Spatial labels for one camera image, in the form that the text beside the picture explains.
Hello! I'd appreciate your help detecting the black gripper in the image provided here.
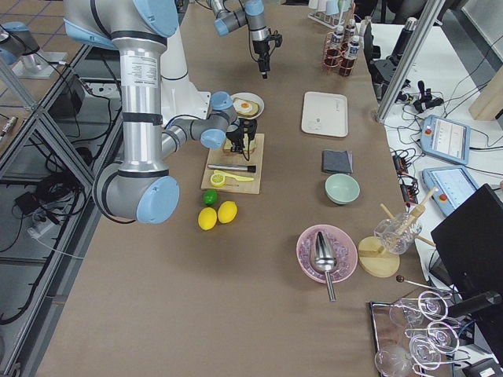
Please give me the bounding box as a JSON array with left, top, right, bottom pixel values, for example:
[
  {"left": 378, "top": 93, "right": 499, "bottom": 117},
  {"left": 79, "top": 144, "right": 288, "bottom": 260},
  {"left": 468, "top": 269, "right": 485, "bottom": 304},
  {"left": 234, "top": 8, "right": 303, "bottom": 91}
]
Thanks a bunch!
[
  {"left": 252, "top": 38, "right": 270, "bottom": 79},
  {"left": 226, "top": 120, "right": 248, "bottom": 154}
]

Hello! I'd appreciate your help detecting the plain bread slice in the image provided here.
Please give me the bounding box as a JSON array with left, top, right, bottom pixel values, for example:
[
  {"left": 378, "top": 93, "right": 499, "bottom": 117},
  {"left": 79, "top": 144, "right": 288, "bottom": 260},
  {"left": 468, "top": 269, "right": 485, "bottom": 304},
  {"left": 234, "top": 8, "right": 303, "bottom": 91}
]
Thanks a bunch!
[{"left": 222, "top": 136, "right": 257, "bottom": 155}]

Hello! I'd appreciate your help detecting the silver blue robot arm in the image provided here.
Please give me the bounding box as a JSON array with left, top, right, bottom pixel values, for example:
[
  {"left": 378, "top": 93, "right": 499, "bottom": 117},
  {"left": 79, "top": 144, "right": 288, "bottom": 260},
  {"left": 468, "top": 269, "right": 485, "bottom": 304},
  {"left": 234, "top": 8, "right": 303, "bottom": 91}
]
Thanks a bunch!
[
  {"left": 206, "top": 0, "right": 273, "bottom": 79},
  {"left": 64, "top": 1, "right": 240, "bottom": 224}
]

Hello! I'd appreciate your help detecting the cream rabbit tray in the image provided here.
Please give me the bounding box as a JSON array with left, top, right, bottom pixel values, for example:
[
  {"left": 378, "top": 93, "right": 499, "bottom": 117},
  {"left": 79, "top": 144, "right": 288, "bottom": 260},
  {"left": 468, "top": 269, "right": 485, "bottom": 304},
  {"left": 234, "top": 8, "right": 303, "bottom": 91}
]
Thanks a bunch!
[{"left": 301, "top": 91, "right": 348, "bottom": 138}]

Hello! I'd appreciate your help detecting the black glass tray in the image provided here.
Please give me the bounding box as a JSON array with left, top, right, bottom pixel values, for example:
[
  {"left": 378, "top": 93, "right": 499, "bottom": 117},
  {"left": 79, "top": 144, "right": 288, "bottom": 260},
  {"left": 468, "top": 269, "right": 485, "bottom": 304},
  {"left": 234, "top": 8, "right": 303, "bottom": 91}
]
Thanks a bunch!
[{"left": 369, "top": 302, "right": 470, "bottom": 376}]

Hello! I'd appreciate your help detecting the bamboo cutting board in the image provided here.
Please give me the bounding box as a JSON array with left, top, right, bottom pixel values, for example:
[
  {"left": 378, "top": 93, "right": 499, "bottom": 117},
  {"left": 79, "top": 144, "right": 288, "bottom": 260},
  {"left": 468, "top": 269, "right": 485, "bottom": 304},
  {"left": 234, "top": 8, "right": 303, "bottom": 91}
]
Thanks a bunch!
[{"left": 200, "top": 134, "right": 265, "bottom": 194}]

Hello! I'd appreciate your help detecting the steel muddler black tip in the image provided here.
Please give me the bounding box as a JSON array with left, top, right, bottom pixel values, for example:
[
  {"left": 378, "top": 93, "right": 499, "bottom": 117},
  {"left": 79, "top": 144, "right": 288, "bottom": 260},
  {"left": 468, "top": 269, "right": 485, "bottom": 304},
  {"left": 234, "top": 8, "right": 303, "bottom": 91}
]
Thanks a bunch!
[{"left": 207, "top": 163, "right": 257, "bottom": 173}]

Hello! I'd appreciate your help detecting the yellow plastic knife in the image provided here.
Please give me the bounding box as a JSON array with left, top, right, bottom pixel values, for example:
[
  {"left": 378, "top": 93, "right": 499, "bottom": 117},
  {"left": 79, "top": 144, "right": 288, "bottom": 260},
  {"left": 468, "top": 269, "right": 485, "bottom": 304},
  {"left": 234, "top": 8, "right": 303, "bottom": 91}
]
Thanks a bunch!
[{"left": 213, "top": 170, "right": 255, "bottom": 181}]

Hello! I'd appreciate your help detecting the white round plate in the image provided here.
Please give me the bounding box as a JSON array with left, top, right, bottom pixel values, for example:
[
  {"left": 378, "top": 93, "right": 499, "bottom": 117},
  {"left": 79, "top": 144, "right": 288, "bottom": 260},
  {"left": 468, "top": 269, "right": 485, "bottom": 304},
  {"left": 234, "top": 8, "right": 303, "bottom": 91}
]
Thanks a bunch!
[{"left": 231, "top": 92, "right": 265, "bottom": 119}]

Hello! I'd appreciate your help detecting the lemon half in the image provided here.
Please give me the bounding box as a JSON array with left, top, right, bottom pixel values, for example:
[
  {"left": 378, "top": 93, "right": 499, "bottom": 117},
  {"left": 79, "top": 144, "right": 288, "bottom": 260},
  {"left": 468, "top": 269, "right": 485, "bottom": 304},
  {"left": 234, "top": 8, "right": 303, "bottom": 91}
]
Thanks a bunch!
[{"left": 210, "top": 173, "right": 226, "bottom": 188}]

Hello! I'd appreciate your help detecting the bread slice with fried egg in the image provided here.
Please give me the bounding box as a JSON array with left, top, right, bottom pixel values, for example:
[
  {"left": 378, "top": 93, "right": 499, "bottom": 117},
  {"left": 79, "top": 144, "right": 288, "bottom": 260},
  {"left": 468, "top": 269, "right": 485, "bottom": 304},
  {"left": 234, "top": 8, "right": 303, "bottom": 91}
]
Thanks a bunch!
[{"left": 233, "top": 97, "right": 260, "bottom": 119}]

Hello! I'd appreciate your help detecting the green lime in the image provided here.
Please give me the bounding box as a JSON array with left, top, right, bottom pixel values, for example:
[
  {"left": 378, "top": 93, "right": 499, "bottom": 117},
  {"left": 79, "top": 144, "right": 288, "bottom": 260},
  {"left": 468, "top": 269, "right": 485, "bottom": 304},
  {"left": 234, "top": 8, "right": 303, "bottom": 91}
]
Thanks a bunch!
[{"left": 202, "top": 189, "right": 218, "bottom": 207}]

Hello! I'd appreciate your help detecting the yellow lemon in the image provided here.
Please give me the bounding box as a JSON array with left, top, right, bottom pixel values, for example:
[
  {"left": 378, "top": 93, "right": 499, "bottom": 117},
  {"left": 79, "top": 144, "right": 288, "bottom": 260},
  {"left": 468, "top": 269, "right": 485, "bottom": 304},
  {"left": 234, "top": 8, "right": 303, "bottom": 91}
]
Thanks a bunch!
[
  {"left": 217, "top": 200, "right": 238, "bottom": 224},
  {"left": 197, "top": 207, "right": 218, "bottom": 231}
]

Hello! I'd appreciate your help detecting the tea bottle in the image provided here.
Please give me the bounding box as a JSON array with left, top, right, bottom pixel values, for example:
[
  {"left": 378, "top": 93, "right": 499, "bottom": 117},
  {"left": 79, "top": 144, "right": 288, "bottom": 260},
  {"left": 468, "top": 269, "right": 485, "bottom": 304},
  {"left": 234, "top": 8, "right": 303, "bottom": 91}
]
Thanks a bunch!
[
  {"left": 343, "top": 18, "right": 356, "bottom": 43},
  {"left": 339, "top": 35, "right": 360, "bottom": 77},
  {"left": 327, "top": 25, "right": 344, "bottom": 67}
]

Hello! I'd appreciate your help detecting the white cup rack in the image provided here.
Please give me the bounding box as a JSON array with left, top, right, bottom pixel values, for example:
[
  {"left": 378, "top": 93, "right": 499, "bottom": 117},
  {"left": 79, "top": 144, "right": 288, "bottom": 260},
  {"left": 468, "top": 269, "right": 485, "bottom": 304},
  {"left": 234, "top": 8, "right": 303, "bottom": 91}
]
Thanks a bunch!
[{"left": 307, "top": 0, "right": 355, "bottom": 30}]

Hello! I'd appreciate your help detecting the folded grey cloth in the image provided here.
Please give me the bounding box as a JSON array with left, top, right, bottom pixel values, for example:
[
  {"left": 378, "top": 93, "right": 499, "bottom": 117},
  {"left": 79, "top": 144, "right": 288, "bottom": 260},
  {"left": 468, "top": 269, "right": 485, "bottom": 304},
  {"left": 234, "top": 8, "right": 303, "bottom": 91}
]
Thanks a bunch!
[{"left": 321, "top": 149, "right": 353, "bottom": 174}]

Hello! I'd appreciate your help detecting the mint green bowl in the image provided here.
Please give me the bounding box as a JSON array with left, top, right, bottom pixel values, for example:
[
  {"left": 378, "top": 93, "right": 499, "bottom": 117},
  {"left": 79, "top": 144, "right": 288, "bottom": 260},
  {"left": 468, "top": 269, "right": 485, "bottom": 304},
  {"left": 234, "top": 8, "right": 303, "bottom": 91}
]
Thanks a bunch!
[{"left": 325, "top": 174, "right": 360, "bottom": 205}]

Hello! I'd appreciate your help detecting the steel scoop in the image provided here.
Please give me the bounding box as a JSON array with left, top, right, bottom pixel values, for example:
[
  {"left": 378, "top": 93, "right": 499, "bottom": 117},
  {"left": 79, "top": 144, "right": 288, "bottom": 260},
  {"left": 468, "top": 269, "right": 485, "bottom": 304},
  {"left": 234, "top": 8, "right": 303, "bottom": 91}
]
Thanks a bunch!
[{"left": 310, "top": 231, "right": 337, "bottom": 302}]

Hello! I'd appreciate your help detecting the pink bowl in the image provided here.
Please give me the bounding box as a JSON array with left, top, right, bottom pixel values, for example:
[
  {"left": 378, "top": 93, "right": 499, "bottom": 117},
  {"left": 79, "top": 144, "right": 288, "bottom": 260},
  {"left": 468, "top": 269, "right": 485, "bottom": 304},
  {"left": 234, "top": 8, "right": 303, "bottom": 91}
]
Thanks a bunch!
[{"left": 296, "top": 225, "right": 358, "bottom": 284}]

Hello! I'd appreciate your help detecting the wooden cup stand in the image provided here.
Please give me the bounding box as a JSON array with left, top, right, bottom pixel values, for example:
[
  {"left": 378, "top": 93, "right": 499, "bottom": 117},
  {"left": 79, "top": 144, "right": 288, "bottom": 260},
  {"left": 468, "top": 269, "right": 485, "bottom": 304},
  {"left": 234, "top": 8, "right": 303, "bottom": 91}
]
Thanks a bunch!
[{"left": 358, "top": 187, "right": 438, "bottom": 278}]

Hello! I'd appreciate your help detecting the glass mug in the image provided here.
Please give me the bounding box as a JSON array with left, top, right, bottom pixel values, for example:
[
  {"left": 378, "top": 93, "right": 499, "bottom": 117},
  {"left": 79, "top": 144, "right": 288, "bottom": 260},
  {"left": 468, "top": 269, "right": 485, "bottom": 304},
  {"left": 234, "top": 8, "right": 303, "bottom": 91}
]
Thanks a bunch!
[{"left": 374, "top": 213, "right": 422, "bottom": 255}]

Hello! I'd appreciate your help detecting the blue teach pendant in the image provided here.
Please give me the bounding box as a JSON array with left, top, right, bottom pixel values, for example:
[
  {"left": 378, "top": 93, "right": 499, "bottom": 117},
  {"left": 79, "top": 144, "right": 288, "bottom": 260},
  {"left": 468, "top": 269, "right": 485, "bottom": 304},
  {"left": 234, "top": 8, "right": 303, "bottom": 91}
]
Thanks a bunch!
[
  {"left": 421, "top": 166, "right": 479, "bottom": 216},
  {"left": 420, "top": 115, "right": 471, "bottom": 165}
]

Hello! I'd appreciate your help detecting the wine glass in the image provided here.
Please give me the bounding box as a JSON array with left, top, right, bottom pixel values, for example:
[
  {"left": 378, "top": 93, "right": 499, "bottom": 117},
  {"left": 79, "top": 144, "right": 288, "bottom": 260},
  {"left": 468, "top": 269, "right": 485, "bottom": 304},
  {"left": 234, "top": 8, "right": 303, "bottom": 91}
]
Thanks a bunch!
[
  {"left": 389, "top": 291, "right": 448, "bottom": 328},
  {"left": 405, "top": 321, "right": 459, "bottom": 354},
  {"left": 374, "top": 335, "right": 442, "bottom": 376}
]

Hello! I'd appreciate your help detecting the black monitor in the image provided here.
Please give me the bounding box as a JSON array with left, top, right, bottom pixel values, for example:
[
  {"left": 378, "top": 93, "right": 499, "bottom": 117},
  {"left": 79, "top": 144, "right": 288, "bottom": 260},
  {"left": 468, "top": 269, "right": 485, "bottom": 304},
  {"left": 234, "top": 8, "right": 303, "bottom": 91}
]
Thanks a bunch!
[{"left": 431, "top": 184, "right": 502, "bottom": 298}]

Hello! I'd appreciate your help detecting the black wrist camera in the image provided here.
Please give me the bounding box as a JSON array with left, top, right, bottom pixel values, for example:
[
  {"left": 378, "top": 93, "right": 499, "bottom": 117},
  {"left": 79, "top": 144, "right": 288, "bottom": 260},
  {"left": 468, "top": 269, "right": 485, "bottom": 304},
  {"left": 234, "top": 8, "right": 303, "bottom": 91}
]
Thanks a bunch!
[
  {"left": 240, "top": 118, "right": 258, "bottom": 141},
  {"left": 270, "top": 31, "right": 283, "bottom": 48}
]

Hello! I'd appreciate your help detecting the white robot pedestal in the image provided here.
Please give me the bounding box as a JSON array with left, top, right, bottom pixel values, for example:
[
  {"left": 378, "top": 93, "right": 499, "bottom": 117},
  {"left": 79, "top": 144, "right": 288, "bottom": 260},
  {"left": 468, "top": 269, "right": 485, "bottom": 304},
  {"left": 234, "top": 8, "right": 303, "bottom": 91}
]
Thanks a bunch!
[{"left": 160, "top": 1, "right": 210, "bottom": 126}]

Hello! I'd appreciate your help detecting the copper wire bottle rack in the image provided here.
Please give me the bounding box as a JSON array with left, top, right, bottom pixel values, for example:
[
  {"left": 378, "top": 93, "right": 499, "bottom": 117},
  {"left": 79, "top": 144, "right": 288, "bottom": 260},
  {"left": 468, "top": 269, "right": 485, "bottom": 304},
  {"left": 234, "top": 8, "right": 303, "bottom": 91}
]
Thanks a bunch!
[{"left": 322, "top": 1, "right": 360, "bottom": 77}]

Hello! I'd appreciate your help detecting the aluminium frame post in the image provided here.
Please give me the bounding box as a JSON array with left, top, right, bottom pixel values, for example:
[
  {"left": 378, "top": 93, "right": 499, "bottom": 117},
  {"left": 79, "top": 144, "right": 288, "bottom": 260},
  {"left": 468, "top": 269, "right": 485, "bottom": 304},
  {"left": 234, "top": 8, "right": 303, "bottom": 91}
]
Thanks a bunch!
[{"left": 376, "top": 0, "right": 445, "bottom": 124}]

